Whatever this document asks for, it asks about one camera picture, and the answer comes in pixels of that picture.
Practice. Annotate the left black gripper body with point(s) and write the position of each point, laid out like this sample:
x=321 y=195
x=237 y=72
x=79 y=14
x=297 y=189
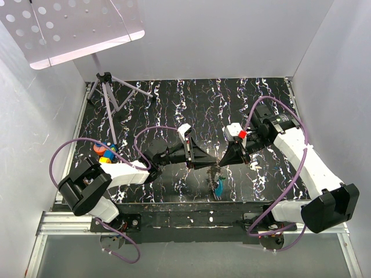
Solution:
x=181 y=156

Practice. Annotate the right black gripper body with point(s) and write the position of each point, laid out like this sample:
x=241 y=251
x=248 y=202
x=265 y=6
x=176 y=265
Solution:
x=252 y=143

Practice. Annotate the silver key with green tag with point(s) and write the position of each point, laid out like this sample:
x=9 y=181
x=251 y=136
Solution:
x=255 y=165

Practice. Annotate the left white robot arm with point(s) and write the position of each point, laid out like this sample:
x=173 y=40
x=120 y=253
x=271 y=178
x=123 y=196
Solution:
x=83 y=189

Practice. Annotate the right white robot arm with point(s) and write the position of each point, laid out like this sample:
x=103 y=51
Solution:
x=331 y=201

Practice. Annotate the colourful toy blocks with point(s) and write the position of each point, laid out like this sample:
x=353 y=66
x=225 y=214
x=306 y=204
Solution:
x=105 y=156

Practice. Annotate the perforated music stand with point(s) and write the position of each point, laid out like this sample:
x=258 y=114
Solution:
x=49 y=33

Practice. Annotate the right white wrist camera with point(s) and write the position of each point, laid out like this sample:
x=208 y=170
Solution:
x=235 y=133

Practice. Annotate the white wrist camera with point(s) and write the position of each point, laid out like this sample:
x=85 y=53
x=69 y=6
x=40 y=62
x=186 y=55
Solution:
x=184 y=132
x=235 y=133

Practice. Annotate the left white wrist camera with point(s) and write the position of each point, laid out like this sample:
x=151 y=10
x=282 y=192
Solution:
x=184 y=132

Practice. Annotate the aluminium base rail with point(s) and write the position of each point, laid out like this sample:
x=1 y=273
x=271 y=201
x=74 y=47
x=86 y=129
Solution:
x=178 y=206

